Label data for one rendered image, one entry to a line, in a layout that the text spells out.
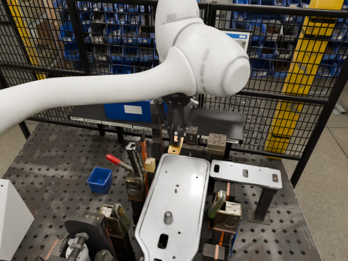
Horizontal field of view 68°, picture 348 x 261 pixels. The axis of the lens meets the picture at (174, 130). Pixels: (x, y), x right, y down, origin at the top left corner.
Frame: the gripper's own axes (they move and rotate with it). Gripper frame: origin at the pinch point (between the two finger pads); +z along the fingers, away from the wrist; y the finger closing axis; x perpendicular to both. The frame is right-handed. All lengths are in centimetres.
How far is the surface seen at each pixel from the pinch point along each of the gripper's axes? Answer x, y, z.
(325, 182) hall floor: 109, 114, 128
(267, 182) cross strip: 12.0, 35.7, 28.9
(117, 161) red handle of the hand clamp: -0.9, -22.0, 16.4
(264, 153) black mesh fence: 54, 42, 53
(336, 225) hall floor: 67, 113, 128
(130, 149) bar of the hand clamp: -2.1, -15.5, 7.7
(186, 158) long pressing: 17.9, 1.4, 28.9
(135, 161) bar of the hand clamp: -2.1, -14.2, 13.4
